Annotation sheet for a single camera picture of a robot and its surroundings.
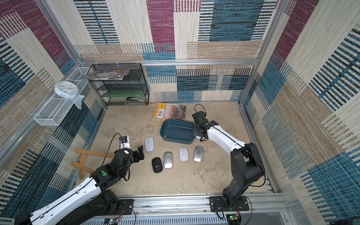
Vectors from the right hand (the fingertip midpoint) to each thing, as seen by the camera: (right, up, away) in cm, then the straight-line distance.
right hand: (199, 129), depth 92 cm
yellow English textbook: (-27, +13, +23) cm, 37 cm away
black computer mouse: (-26, -22, -7) cm, 34 cm away
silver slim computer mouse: (-19, -19, -4) cm, 27 cm away
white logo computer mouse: (-10, -16, -3) cm, 19 cm away
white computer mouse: (-33, -9, +5) cm, 35 cm away
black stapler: (-50, +21, +18) cm, 57 cm away
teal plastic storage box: (-14, -3, +15) cm, 21 cm away
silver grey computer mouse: (0, -16, 0) cm, 16 cm away
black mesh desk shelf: (-51, +30, +24) cm, 64 cm away
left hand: (-37, -9, -13) cm, 40 cm away
